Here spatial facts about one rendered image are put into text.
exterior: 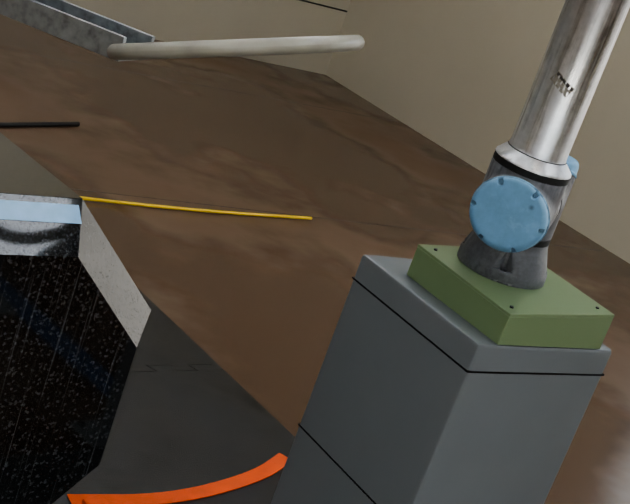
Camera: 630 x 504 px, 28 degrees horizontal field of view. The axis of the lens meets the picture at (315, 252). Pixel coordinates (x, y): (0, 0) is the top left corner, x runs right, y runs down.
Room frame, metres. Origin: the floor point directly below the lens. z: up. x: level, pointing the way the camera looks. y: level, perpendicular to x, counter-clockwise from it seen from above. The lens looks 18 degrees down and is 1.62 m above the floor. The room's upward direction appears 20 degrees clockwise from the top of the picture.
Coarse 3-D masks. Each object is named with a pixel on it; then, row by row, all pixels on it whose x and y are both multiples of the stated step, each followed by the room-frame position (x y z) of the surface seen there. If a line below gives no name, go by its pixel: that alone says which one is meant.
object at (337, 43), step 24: (120, 48) 2.22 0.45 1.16; (144, 48) 2.18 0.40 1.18; (168, 48) 2.15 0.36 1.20; (192, 48) 2.14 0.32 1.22; (216, 48) 2.14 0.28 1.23; (240, 48) 2.14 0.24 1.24; (264, 48) 2.15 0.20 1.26; (288, 48) 2.17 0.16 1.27; (312, 48) 2.20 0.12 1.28; (336, 48) 2.25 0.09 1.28; (360, 48) 2.36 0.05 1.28
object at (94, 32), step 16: (0, 0) 2.47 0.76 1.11; (16, 0) 2.46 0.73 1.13; (32, 0) 2.45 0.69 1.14; (48, 0) 2.57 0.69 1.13; (16, 16) 2.46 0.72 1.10; (32, 16) 2.45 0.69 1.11; (48, 16) 2.44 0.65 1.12; (64, 16) 2.43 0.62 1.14; (80, 16) 2.54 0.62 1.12; (96, 16) 2.53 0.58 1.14; (48, 32) 2.43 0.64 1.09; (64, 32) 2.42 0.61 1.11; (80, 32) 2.41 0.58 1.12; (96, 32) 2.40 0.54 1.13; (112, 32) 2.39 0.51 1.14; (128, 32) 2.51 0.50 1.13; (144, 32) 2.50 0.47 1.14; (96, 48) 2.40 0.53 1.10
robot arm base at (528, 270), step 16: (464, 240) 2.54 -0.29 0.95; (480, 240) 2.47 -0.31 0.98; (464, 256) 2.47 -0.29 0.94; (480, 256) 2.45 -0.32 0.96; (496, 256) 2.44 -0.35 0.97; (512, 256) 2.43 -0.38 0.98; (528, 256) 2.44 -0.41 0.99; (544, 256) 2.48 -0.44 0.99; (480, 272) 2.44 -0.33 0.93; (496, 272) 2.42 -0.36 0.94; (512, 272) 2.43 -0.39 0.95; (528, 272) 2.44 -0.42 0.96; (544, 272) 2.48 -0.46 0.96; (528, 288) 2.44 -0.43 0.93
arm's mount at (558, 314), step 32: (416, 256) 2.49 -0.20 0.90; (448, 256) 2.48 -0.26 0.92; (448, 288) 2.40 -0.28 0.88; (480, 288) 2.36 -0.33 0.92; (512, 288) 2.42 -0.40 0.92; (544, 288) 2.48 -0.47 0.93; (576, 288) 2.55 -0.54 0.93; (480, 320) 2.32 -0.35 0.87; (512, 320) 2.28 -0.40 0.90; (544, 320) 2.33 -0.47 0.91; (576, 320) 2.39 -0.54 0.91; (608, 320) 2.45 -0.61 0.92
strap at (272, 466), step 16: (272, 464) 3.10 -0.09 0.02; (224, 480) 2.93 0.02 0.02; (240, 480) 2.96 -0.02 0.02; (256, 480) 2.99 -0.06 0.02; (80, 496) 2.62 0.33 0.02; (112, 496) 2.67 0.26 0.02; (128, 496) 2.69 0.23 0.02; (144, 496) 2.72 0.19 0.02; (160, 496) 2.74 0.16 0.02; (176, 496) 2.77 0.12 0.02; (192, 496) 2.80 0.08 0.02; (208, 496) 2.83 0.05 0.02
